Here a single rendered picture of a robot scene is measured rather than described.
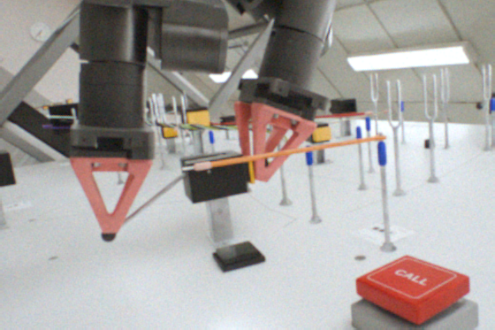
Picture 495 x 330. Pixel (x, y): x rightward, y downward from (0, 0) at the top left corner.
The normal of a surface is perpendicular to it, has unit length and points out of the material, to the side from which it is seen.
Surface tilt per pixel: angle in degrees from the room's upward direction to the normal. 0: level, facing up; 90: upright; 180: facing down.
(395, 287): 46
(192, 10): 123
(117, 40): 99
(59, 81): 90
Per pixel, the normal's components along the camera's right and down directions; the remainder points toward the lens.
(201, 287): -0.10, -0.98
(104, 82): 0.10, 0.14
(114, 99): 0.43, 0.15
